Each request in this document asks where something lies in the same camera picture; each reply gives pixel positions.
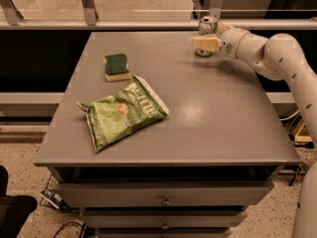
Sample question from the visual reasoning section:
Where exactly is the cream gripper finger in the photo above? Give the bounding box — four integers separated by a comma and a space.
191, 36, 221, 53
217, 22, 233, 34

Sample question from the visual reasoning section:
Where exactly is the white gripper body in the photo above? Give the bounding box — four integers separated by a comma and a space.
217, 28, 249, 59

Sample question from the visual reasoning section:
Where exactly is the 7up soda can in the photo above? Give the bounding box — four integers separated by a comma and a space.
194, 15, 219, 58

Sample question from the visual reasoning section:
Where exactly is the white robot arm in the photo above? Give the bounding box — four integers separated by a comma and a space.
191, 23, 317, 238

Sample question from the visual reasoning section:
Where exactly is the green jalapeno chip bag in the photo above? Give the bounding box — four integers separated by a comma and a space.
77, 75, 169, 153

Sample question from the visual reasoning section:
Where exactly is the green yellow sponge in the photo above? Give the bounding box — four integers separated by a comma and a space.
104, 54, 131, 82

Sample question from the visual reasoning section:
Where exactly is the grey drawer cabinet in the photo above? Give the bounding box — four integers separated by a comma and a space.
33, 31, 302, 238

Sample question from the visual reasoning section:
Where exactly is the metal window railing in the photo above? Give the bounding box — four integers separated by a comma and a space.
0, 0, 317, 30

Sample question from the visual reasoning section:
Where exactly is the top grey drawer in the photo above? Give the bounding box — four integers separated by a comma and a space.
55, 181, 273, 208

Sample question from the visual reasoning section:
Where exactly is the grey drawer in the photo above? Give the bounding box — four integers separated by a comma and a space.
55, 181, 273, 208
97, 228, 231, 238
81, 210, 247, 229

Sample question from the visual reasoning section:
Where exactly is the middle grey drawer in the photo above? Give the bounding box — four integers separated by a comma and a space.
81, 210, 247, 229

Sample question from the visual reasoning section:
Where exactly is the bottom grey drawer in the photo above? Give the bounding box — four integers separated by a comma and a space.
97, 228, 231, 238

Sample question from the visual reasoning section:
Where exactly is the power strip on floor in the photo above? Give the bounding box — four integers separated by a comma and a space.
41, 188, 62, 209

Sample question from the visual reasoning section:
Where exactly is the black chair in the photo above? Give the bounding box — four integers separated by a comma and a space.
0, 166, 38, 238

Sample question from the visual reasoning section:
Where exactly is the yellow wooden frame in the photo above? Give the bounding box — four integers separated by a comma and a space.
290, 119, 312, 143

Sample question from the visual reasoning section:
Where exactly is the black floor cable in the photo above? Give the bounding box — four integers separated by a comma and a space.
52, 220, 87, 238

